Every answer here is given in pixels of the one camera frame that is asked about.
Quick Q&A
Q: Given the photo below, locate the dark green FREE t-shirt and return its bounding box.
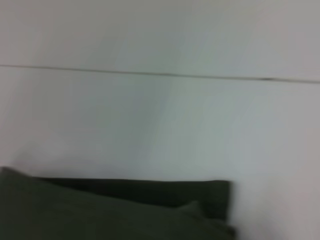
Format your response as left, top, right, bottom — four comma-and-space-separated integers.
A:
0, 166, 239, 240

